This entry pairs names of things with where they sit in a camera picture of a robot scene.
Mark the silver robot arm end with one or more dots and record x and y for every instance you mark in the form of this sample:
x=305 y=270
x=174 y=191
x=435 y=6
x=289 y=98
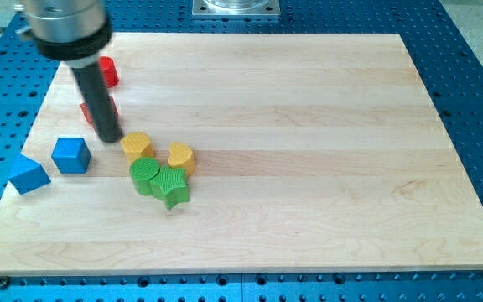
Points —
x=72 y=31

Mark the blue cube block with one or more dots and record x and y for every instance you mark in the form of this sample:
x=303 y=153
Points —
x=71 y=155

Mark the blue triangle block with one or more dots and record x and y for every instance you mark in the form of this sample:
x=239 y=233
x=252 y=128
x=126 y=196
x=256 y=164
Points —
x=26 y=175

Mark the yellow heart block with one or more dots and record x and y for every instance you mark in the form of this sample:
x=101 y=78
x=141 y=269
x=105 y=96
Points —
x=181 y=156

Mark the light wooden board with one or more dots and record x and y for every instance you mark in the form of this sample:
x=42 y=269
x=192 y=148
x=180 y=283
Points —
x=314 y=153

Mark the green star block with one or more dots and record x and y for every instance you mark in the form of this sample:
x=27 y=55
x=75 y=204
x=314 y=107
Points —
x=170 y=186

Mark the green cylinder block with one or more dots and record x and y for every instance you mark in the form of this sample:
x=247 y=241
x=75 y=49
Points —
x=142 y=170

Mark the yellow pentagon block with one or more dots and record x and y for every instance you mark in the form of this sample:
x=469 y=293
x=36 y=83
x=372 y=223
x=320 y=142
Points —
x=137 y=145

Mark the red cylinder block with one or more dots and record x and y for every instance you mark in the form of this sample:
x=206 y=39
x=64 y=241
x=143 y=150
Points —
x=109 y=71

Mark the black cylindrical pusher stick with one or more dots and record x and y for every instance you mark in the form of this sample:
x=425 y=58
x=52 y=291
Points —
x=90 y=80

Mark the red flat block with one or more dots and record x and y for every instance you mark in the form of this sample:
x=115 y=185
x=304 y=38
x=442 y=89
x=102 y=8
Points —
x=87 y=115

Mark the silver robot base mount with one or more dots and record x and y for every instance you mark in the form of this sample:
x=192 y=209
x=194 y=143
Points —
x=235 y=8

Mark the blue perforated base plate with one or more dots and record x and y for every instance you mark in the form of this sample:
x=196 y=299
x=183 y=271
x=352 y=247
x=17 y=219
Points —
x=445 y=40

